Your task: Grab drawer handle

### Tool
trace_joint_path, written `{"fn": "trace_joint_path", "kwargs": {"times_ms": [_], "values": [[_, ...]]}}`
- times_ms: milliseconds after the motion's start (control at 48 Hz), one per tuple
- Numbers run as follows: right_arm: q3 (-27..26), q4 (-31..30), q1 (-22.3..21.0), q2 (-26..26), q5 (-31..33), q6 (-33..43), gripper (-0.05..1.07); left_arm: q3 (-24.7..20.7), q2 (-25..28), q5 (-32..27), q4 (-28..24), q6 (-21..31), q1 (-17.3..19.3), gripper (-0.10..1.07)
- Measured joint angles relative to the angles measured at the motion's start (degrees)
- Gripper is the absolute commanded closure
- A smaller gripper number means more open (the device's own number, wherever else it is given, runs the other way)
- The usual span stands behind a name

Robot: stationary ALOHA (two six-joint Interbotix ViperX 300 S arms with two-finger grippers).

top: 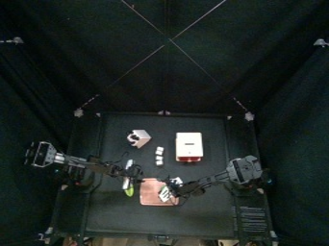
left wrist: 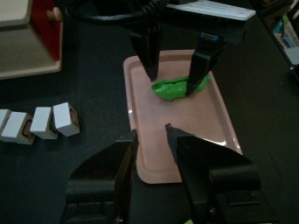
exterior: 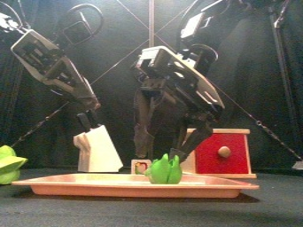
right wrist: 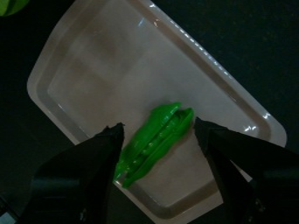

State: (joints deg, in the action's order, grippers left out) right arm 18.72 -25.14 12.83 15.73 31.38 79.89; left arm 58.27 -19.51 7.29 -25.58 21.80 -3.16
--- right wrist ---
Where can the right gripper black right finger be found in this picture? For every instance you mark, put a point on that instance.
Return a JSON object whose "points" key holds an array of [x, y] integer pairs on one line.
{"points": [[248, 163]]}

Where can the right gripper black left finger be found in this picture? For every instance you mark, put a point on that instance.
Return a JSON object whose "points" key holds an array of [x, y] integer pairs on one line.
{"points": [[77, 175]]}

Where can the green toy pea pod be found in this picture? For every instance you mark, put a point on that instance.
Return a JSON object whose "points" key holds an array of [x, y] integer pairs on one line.
{"points": [[155, 140]]}

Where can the beige rectangular plastic tray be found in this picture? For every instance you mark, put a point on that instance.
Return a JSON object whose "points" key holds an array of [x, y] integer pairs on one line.
{"points": [[136, 67]]}

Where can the light green toy leaf vegetable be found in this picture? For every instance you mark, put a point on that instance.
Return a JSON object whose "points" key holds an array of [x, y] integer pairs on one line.
{"points": [[9, 5]]}

